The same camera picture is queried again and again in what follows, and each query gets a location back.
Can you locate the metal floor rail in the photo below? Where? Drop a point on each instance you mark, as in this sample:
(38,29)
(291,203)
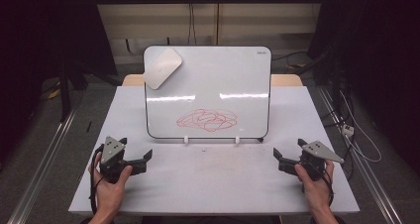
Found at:
(39,171)
(369,174)

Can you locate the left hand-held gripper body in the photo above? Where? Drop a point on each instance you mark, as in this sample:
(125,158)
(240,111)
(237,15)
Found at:
(112,151)

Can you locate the white power strip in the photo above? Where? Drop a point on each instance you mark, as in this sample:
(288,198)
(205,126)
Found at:
(347,130)

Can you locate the person's right hand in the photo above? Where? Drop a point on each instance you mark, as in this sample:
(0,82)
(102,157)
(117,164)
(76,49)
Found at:
(318,192)

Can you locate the small black floor object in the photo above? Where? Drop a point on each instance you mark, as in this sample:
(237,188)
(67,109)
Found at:
(88,126)

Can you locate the black metal stand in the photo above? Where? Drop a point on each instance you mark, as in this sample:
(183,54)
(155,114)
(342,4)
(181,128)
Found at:
(65,91)

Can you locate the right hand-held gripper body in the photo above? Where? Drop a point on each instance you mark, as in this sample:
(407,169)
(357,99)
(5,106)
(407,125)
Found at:
(318,151)

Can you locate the white whiteboard foot clip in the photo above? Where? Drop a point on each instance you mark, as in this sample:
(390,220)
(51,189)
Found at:
(237,140)
(186,140)

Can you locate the person's left hand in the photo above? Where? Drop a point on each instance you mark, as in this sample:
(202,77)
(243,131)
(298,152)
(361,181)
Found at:
(107,196)

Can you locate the black curtain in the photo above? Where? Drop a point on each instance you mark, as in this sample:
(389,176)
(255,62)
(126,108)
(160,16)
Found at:
(379,52)
(43,35)

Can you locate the white rectangular whiteboard eraser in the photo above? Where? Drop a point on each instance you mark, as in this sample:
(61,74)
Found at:
(162,68)

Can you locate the white rounded whiteboard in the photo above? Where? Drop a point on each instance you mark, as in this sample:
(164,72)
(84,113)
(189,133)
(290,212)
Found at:
(211,75)

